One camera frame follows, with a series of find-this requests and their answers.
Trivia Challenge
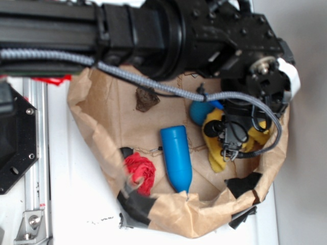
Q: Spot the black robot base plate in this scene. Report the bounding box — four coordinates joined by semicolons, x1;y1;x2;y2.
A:
1;79;38;195

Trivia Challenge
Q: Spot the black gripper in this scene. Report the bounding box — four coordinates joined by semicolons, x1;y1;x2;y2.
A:
221;57;300;117

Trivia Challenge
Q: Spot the red crumpled cloth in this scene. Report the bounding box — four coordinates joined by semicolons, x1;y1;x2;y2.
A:
124;152;156;197

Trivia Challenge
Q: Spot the teal ball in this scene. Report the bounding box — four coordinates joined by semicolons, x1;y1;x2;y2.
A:
189;101;214;126

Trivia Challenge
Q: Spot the aluminium rail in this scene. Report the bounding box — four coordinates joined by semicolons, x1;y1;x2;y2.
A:
22;78;53;245

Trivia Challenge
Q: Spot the brown rock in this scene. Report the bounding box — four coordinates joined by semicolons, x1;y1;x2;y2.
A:
135;88;160;112

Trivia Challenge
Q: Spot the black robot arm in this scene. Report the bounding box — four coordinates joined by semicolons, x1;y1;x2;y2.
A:
1;1;296;114

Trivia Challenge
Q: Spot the brown paper bag bin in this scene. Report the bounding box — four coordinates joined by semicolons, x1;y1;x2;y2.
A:
67;69;289;238

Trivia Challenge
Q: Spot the blue plastic bottle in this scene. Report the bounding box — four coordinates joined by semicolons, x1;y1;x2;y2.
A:
160;126;193;192

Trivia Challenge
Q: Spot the metal corner bracket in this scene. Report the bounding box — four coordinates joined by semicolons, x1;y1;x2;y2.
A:
14;210;46;244

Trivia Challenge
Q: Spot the grey braided cable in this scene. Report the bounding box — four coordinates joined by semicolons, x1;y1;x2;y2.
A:
0;48;283;160

